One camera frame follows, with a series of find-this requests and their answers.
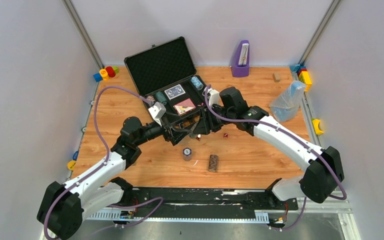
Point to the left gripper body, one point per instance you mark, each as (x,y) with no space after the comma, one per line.
(170,133)

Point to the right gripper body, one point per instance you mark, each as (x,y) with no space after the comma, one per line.
(215,123)

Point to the green blue chip stack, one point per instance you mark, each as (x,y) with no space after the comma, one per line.
(160,97)

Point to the tan blue chip stack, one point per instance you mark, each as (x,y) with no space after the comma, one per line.
(151,98)

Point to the light blue chip stack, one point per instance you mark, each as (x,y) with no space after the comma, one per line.
(197,83)

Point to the black poker case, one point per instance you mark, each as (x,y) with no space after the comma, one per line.
(163,66)

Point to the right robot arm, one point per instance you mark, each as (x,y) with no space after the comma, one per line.
(322,168)

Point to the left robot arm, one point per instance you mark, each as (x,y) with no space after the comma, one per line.
(65,206)

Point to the upright chip stack left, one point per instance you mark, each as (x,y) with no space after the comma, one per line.
(187,154)

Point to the red card deck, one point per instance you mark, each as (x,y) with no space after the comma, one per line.
(184,106)

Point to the brown chip stack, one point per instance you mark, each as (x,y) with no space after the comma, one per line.
(213,163)

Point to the blue card deck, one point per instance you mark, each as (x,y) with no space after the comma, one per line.
(174,91)

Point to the purple metronome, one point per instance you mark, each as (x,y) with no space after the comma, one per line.
(240,63)

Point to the clear plastic bag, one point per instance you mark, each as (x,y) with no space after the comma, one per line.
(286,105)

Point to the small wooden block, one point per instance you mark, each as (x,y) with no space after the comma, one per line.
(276,77)

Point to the red cylinder block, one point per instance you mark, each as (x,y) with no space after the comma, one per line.
(110,71)

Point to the green cylinder block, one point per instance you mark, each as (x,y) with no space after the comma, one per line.
(116,69)

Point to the yellow cylinder block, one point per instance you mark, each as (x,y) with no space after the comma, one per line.
(104,74)

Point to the yellow round disc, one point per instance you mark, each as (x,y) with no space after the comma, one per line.
(71,165)

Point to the yellow lego block stack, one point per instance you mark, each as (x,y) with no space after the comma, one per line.
(304,77)

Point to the yellow curved block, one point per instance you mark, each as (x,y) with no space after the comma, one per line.
(317,126)

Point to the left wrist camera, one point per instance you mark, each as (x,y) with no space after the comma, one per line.
(157,110)

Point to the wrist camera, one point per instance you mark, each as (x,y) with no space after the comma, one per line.
(157,110)
(213,97)

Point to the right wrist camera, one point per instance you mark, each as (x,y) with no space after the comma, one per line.
(213,97)

